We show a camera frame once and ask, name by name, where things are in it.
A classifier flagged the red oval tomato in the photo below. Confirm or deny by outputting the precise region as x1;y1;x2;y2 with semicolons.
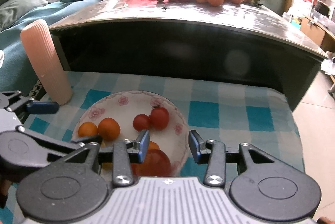
149;107;169;130

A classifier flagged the dark glossy coffee table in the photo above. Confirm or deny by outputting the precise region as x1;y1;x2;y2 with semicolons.
49;0;326;109

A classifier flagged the teal sofa cover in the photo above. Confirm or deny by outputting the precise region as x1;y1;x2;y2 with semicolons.
0;0;106;99

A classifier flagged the small orange tangerine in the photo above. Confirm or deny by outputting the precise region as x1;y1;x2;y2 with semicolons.
148;141;160;150

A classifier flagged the pink ribbed cylinder vase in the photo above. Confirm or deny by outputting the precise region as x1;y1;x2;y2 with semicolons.
21;19;73;106

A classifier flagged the blue white checkered cloth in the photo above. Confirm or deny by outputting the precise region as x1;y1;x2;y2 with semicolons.
0;71;305;224

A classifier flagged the red cherry tomato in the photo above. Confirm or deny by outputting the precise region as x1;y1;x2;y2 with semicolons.
133;114;151;132

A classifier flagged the white floral ceramic plate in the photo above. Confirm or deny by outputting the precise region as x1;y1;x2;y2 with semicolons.
72;91;189;176

